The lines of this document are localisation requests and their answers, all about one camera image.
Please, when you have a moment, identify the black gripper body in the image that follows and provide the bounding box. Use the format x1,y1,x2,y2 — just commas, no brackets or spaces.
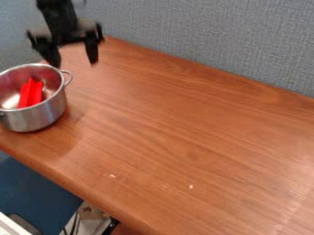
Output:
25,0,104,46

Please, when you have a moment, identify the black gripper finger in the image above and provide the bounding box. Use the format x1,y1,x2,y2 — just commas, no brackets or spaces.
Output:
37,42,61,68
84,34,98,64

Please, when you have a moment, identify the red rectangular block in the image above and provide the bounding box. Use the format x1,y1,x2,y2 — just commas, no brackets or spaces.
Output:
18,78,42,108

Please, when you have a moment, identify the stainless steel pot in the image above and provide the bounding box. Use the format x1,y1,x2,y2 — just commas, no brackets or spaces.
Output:
0,63,73,132

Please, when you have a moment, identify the white object at corner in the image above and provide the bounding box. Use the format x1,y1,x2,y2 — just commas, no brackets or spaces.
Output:
0,212,27,235

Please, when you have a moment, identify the metal table leg frame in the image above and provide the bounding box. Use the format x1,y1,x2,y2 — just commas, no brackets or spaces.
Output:
58,202,118,235

